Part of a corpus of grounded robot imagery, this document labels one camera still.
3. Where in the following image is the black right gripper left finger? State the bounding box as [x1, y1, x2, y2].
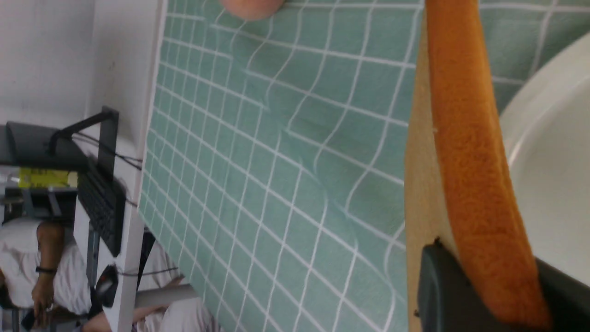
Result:
[417, 239, 507, 332]

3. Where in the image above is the pink peach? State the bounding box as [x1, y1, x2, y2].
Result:
[219, 0, 285, 21]

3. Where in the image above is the black keyboard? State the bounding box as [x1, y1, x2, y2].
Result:
[77, 160, 126, 258]

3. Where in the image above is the black computer mouse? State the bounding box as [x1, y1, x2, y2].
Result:
[94, 265, 118, 308]

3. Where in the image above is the black monitor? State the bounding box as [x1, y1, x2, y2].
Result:
[0, 107, 119, 181]

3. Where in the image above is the green checkered tablecloth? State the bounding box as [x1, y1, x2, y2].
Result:
[137, 0, 590, 332]

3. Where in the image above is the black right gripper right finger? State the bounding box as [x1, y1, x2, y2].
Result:
[537, 258, 590, 332]

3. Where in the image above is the seated person in white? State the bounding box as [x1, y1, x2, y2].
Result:
[0, 218, 92, 328]

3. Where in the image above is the grey round plate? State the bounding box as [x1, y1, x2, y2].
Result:
[500, 34, 590, 285]

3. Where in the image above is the toast slice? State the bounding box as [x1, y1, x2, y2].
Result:
[425, 0, 554, 331]

